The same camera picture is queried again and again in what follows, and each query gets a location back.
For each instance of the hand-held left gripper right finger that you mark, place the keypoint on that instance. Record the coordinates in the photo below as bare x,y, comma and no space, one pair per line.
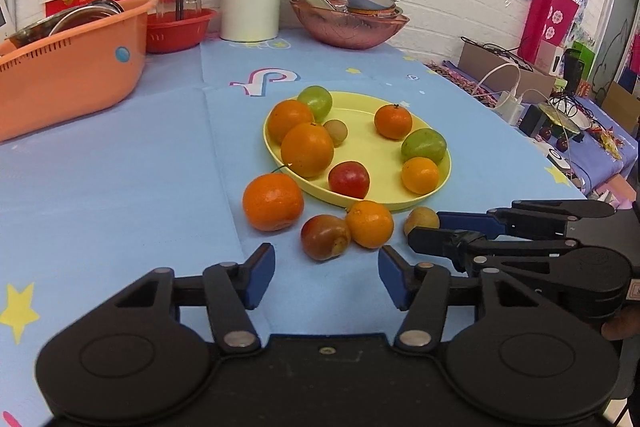
395,278

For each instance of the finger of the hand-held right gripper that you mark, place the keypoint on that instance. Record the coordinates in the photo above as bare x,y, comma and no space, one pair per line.
465,223
450,244

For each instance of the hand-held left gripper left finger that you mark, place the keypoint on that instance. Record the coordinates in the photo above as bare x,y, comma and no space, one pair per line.
260,276

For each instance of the mandarin orange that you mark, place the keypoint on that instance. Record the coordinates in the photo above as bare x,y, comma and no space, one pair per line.
370,224
273,203

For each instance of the yellow-orange mandarin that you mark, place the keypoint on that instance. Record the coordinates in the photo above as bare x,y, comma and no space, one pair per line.
420,175

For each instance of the red-brown tomato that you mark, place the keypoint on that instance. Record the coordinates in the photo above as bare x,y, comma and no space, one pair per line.
325,238

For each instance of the oval green tomato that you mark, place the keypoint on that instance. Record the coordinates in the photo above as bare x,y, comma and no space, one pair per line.
424,146

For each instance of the red tomato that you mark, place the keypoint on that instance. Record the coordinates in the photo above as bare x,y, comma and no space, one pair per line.
349,180

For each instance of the yellow plastic plate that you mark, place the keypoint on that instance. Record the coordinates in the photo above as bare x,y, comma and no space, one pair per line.
370,157

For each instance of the large orange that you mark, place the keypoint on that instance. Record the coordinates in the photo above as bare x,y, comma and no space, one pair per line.
307,150

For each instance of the small brown kiwi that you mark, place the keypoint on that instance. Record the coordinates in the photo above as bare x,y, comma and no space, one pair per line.
336,133

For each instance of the round green tomato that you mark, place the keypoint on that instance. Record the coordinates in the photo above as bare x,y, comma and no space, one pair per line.
317,102

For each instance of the person's right hand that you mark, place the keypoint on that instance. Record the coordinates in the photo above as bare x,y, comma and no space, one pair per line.
619,326

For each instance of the small black speaker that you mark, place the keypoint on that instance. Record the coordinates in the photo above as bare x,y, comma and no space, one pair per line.
532,119

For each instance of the white charger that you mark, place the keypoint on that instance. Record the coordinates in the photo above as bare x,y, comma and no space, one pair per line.
510,106

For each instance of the blue star-print tablecloth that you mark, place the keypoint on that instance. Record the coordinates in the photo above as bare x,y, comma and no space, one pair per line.
125,187

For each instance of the pink gift bag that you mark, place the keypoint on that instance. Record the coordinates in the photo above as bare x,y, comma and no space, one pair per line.
550,14

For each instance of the pink glass bowl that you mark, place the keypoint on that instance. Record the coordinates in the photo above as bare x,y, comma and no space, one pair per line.
345,32

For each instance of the red plastic basket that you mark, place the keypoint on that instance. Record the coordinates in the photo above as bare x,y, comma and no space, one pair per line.
175,34

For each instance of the orange plastic basket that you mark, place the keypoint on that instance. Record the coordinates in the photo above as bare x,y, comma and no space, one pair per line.
65,72

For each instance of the steel bowl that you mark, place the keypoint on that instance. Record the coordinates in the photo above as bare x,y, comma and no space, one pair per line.
85,14

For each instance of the white appliance with screen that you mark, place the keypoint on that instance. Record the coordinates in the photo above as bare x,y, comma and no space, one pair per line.
4,2

